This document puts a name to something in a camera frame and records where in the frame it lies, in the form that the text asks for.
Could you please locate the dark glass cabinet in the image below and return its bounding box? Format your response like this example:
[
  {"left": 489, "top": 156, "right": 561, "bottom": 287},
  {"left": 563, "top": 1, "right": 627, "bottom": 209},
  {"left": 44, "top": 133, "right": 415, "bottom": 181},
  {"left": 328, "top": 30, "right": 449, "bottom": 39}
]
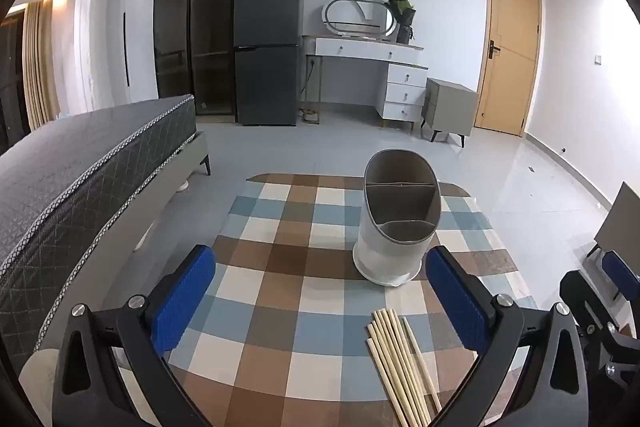
[{"left": 152, "top": 0, "right": 241, "bottom": 116}]

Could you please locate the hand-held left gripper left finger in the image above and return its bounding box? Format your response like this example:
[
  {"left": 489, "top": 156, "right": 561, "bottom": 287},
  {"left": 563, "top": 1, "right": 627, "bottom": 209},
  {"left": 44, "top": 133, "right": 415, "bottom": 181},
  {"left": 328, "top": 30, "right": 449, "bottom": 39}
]
[{"left": 52, "top": 245, "right": 217, "bottom": 427}]

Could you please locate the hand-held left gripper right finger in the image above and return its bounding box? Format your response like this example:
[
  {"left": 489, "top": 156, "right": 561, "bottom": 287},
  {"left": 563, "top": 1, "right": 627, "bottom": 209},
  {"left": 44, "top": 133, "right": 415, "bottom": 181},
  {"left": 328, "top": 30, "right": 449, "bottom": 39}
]
[{"left": 425, "top": 245, "right": 590, "bottom": 427}]

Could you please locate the white vanity desk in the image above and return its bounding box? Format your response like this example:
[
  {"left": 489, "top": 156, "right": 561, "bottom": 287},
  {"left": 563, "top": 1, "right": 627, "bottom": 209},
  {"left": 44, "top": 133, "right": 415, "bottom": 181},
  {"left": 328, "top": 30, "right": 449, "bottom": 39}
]
[{"left": 302, "top": 34, "right": 429, "bottom": 132}]

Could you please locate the beige curtain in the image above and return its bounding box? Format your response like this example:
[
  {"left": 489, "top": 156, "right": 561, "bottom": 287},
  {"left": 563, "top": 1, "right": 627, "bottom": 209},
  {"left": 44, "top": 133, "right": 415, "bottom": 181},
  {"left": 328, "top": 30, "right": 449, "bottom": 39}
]
[{"left": 22, "top": 0, "right": 63, "bottom": 132}]

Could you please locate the checkered tablecloth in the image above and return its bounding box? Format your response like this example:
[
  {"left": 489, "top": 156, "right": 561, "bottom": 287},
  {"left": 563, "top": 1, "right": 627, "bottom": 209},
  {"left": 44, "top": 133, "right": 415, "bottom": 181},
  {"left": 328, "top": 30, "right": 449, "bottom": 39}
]
[{"left": 115, "top": 173, "right": 541, "bottom": 427}]

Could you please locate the grey white utensil holder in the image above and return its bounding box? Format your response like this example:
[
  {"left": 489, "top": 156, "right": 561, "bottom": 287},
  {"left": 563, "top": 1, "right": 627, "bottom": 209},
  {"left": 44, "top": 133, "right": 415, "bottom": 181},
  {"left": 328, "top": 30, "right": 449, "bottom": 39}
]
[{"left": 352, "top": 150, "right": 442, "bottom": 286}]

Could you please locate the oval vanity mirror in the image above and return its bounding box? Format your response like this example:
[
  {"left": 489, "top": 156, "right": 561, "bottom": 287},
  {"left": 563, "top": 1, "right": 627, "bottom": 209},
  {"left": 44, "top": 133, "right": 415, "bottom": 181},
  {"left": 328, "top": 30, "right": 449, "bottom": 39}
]
[{"left": 321, "top": 0, "right": 397, "bottom": 42}]

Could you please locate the light wooden door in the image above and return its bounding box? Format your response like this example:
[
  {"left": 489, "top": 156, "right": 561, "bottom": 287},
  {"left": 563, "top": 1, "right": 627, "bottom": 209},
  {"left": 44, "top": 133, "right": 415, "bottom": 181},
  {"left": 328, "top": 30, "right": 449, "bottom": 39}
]
[{"left": 474, "top": 0, "right": 543, "bottom": 138}]

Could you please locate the bundle of wooden chopsticks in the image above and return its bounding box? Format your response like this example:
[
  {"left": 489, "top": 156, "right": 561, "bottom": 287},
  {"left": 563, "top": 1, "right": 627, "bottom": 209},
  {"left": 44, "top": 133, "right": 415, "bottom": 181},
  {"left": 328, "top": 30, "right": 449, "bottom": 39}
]
[{"left": 366, "top": 307, "right": 443, "bottom": 427}]

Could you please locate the dark grey quilted mattress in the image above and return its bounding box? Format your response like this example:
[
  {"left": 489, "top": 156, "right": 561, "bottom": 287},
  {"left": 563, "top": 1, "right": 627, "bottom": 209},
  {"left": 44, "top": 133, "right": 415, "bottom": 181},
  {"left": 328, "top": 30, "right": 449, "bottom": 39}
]
[{"left": 0, "top": 95, "right": 197, "bottom": 373}]

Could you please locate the potted green plant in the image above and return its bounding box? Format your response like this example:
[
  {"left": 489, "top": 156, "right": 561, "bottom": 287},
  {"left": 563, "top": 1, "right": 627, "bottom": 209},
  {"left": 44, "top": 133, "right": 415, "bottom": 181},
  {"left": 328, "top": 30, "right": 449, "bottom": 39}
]
[{"left": 387, "top": 0, "right": 417, "bottom": 45}]

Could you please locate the white glossy wardrobe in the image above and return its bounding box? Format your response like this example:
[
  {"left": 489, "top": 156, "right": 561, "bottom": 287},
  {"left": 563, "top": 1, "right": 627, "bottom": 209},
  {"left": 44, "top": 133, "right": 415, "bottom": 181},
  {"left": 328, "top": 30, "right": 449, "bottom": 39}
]
[{"left": 102, "top": 0, "right": 168, "bottom": 105}]

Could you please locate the dark wooden panel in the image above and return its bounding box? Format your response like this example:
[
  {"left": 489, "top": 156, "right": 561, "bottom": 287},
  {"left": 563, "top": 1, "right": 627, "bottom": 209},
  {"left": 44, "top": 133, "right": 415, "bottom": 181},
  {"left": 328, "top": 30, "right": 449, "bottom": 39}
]
[{"left": 0, "top": 4, "right": 28, "bottom": 152}]

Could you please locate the grey bed frame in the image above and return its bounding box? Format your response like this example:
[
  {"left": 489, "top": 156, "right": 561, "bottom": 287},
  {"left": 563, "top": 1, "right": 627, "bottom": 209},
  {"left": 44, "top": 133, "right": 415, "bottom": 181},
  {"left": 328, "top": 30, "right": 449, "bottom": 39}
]
[{"left": 17, "top": 131, "right": 212, "bottom": 413}]

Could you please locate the dark grey refrigerator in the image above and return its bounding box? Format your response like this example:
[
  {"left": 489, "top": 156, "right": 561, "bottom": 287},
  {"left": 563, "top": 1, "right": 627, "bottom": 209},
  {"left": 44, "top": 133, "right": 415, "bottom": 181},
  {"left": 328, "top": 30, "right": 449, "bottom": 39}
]
[{"left": 233, "top": 0, "right": 307, "bottom": 128}]

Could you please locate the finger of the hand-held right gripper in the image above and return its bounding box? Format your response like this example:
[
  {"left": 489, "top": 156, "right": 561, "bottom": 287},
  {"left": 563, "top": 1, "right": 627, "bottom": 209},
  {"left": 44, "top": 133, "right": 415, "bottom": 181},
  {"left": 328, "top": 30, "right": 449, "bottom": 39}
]
[
  {"left": 559, "top": 270, "right": 640, "bottom": 360},
  {"left": 601, "top": 251, "right": 640, "bottom": 304}
]

